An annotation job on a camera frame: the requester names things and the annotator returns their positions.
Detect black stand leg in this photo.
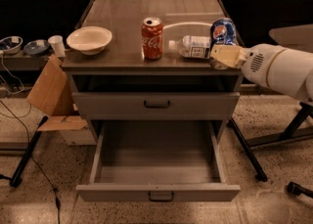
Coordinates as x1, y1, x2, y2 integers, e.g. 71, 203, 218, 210
228, 118, 268, 182
9, 129, 42, 188

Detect brown cardboard box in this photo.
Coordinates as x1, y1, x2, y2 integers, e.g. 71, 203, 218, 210
26, 55, 96, 146

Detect blue pepsi can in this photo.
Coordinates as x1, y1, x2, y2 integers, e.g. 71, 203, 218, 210
210, 18, 236, 46

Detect blue patterned bowl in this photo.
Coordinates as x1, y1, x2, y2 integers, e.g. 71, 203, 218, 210
0, 36, 23, 55
23, 39, 50, 57

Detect grey drawer cabinet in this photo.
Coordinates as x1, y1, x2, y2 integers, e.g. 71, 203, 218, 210
61, 0, 251, 144

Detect black stand leg right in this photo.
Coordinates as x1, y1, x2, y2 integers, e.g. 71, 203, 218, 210
228, 118, 268, 182

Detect clear plastic water bottle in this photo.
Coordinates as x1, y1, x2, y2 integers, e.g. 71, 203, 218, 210
168, 35, 211, 59

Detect grey low shelf left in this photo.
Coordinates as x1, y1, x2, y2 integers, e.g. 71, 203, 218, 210
0, 49, 71, 71

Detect blue patterned bowl left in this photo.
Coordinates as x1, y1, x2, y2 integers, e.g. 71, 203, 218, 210
0, 36, 23, 55

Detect closed grey upper drawer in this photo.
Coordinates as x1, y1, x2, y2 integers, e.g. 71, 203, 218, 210
72, 92, 239, 120

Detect black stand leg left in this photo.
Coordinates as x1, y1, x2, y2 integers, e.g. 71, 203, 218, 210
9, 129, 42, 188

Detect red coca-cola can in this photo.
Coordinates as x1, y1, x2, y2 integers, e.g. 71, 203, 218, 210
141, 17, 163, 60

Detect grey low shelf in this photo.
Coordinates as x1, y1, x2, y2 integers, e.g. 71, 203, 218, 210
242, 48, 262, 72
0, 49, 71, 71

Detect grey low shelf right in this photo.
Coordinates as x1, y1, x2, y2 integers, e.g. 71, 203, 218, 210
242, 48, 262, 72

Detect white bowl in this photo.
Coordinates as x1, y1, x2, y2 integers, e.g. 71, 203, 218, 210
67, 26, 112, 56

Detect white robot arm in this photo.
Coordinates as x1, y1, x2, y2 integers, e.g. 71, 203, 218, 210
210, 44, 313, 105

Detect black floor cable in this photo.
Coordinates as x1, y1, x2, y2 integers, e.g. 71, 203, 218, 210
0, 99, 63, 224

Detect blue patterned bowl right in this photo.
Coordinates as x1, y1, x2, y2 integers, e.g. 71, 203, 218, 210
23, 39, 50, 57

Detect white paper cup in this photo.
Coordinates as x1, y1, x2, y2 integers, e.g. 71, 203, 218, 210
48, 35, 66, 57

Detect open grey lower drawer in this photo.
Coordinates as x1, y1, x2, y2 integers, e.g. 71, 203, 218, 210
76, 120, 240, 202

